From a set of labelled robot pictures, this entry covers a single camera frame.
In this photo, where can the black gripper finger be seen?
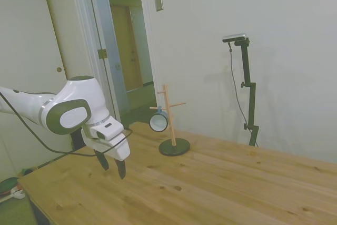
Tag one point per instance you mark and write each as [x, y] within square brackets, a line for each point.
[121, 169]
[103, 161]

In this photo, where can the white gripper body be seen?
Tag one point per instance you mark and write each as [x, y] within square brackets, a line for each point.
[118, 151]

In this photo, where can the blue enamel mug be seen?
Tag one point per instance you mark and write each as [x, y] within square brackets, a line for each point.
[157, 122]

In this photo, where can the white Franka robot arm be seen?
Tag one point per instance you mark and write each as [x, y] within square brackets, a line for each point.
[79, 90]

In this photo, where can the wooden mug tree black base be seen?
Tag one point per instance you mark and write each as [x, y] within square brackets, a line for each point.
[173, 149]

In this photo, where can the grey-blue open door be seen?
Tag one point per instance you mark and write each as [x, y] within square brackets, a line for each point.
[113, 82]

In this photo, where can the white floor object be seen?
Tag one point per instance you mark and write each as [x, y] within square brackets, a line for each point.
[18, 193]

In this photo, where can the brass door hinge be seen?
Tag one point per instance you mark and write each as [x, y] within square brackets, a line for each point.
[102, 54]

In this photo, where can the dark round floor object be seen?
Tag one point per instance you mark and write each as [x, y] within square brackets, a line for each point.
[7, 186]

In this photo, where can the brown wooden hallway door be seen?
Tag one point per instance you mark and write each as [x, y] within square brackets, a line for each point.
[123, 51]

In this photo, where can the brass closet door knob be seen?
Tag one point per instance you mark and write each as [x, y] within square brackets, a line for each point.
[59, 69]

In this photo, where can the black camera stand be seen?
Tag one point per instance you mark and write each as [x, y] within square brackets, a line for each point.
[231, 64]
[252, 98]

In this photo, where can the metal wall switch plate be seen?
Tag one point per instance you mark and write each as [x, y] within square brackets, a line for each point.
[158, 1]

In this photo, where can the grey exterior camera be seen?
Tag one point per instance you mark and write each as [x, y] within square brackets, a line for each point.
[235, 37]

